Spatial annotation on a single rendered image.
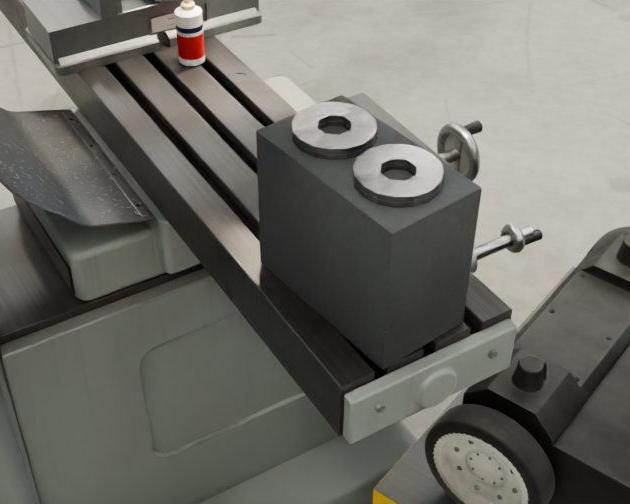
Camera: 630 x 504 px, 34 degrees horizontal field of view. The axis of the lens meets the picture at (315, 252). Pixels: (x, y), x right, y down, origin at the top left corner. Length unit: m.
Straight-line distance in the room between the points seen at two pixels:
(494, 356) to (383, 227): 0.27
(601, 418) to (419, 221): 0.69
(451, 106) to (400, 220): 2.31
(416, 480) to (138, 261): 0.57
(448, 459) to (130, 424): 0.50
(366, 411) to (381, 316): 0.11
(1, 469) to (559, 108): 2.27
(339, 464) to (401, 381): 0.86
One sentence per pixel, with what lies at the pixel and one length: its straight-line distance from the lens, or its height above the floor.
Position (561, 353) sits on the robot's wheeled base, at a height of 0.59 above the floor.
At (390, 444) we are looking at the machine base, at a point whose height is 0.20.
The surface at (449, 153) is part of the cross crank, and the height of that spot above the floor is 0.65.
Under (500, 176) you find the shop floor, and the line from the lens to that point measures 2.98.
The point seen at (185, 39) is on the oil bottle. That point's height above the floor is 0.99.
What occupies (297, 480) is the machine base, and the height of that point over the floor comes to 0.20.
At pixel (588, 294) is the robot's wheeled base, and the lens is 1.74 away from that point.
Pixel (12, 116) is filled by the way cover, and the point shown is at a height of 0.89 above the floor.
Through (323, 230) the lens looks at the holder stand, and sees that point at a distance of 1.05.
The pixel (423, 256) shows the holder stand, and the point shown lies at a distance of 1.01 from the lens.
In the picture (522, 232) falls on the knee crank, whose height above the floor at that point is 0.54.
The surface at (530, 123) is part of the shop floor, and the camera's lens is 3.23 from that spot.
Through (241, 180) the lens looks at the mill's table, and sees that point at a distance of 1.33.
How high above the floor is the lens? 1.73
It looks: 40 degrees down
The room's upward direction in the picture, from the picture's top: 1 degrees clockwise
